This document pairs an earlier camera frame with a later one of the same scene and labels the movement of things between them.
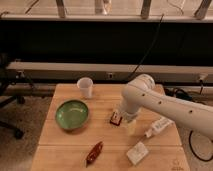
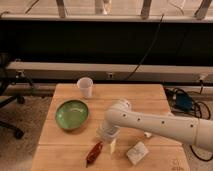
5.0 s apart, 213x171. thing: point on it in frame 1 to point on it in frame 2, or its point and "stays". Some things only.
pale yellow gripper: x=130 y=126 to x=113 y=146
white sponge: x=137 y=152 stays
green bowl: x=72 y=114 stays
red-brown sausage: x=94 y=154 stays
